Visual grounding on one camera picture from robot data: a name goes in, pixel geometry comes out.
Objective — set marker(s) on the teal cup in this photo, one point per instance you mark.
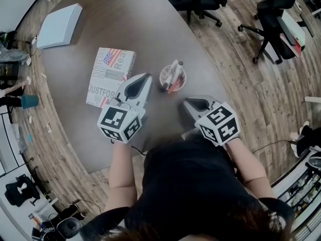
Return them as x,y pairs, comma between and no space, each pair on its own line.
30,101

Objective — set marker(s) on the white marker with black cap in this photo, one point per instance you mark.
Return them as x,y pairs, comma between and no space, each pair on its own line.
171,69

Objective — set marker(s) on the white shelf rack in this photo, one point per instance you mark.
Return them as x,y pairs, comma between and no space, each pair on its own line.
298,194

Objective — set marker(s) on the newspaper print flat box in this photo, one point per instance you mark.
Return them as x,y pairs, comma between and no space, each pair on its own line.
107,69

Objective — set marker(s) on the grey round lens device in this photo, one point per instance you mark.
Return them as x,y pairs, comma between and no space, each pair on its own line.
69,226

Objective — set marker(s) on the dark brown table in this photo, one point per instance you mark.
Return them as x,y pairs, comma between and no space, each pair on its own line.
150,34

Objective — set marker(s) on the person's left forearm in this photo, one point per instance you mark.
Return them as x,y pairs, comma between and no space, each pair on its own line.
120,174

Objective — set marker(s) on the red marker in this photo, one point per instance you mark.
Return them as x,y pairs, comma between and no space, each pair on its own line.
175,87

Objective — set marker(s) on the person's black shirt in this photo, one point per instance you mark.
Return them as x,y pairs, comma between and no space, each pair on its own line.
190,184

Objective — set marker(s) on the plain white flat box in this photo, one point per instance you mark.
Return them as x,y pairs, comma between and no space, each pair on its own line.
59,25

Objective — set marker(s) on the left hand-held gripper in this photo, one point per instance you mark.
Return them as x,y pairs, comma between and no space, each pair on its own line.
119,124

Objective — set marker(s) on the person's right forearm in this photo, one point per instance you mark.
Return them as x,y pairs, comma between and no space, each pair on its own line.
248,167

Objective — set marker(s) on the pink mesh basket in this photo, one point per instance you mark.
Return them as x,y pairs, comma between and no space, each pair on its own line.
165,72

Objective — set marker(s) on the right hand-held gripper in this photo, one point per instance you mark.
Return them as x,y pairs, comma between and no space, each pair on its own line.
218,124

